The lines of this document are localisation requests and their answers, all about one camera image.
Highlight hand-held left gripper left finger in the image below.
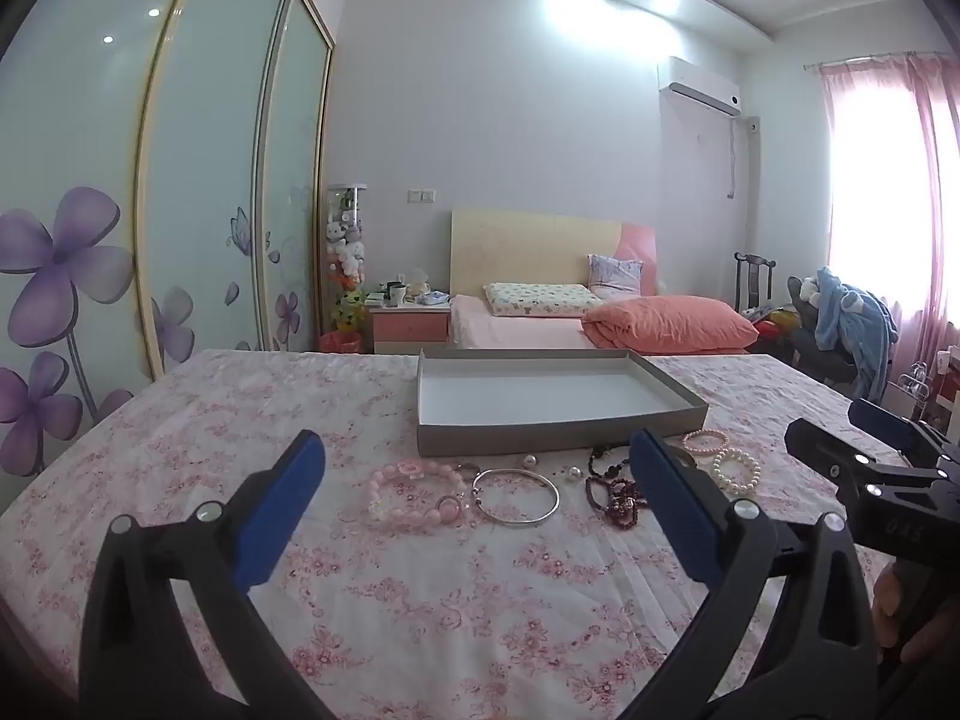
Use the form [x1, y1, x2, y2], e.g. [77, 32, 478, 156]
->
[79, 429, 331, 720]

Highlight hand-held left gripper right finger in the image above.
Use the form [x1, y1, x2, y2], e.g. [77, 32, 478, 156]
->
[628, 427, 878, 720]

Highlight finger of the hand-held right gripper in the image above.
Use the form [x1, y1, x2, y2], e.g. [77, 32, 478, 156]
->
[784, 418, 960, 512]
[849, 398, 960, 467]

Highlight white pearl bracelet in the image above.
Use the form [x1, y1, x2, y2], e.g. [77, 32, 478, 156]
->
[711, 448, 762, 496]

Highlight dark red bead necklace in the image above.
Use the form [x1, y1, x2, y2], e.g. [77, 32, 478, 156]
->
[583, 444, 646, 532]

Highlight pink pearl bracelet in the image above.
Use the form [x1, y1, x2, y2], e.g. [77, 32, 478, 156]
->
[681, 429, 731, 457]

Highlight pink bead bracelet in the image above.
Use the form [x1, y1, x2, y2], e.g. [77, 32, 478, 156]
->
[367, 459, 470, 528]

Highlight silver bangle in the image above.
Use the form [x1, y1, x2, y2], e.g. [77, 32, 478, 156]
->
[471, 467, 562, 528]

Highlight grey cardboard tray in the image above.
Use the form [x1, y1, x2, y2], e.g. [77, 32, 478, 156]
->
[416, 347, 710, 458]

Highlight person's right hand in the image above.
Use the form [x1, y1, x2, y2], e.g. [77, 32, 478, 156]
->
[870, 561, 942, 665]

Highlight pink and white cabinet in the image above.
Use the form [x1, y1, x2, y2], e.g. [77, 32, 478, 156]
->
[928, 347, 960, 432]

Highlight dark office chair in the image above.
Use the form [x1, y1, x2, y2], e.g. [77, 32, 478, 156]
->
[786, 276, 860, 391]

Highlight blue garment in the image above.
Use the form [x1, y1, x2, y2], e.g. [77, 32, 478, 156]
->
[814, 266, 899, 402]

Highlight pink floral bed sheet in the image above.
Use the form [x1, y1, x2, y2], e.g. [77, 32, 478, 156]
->
[0, 349, 923, 720]

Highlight red and yellow toys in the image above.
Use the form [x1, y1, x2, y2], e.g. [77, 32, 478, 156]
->
[752, 306, 797, 346]

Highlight folded salmon duvet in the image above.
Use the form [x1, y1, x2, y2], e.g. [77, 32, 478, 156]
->
[581, 295, 760, 352]

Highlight dark wooden chair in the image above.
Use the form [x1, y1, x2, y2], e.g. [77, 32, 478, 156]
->
[733, 251, 777, 316]

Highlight pink curtain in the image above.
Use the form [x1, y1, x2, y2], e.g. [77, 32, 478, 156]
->
[806, 56, 960, 383]

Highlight pink and white nightstand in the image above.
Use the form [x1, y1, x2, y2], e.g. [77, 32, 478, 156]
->
[365, 292, 453, 355]

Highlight small white blue pillow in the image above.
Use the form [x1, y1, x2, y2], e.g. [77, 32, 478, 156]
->
[587, 253, 644, 293]

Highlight patterned flat pillow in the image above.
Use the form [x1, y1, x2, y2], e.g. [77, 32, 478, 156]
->
[482, 282, 605, 317]

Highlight glass column of plush toys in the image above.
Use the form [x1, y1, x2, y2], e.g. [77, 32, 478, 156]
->
[324, 181, 370, 335]

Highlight white air conditioner pipe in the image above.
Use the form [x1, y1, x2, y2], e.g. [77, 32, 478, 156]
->
[724, 114, 760, 201]

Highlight beige and pink headboard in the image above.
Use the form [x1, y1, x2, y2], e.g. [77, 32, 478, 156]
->
[451, 208, 657, 297]

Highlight wardrobe with purple flower doors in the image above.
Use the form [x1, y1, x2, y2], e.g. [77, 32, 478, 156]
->
[0, 0, 335, 481]

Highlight white air conditioner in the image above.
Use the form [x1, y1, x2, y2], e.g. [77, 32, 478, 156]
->
[657, 56, 743, 117]

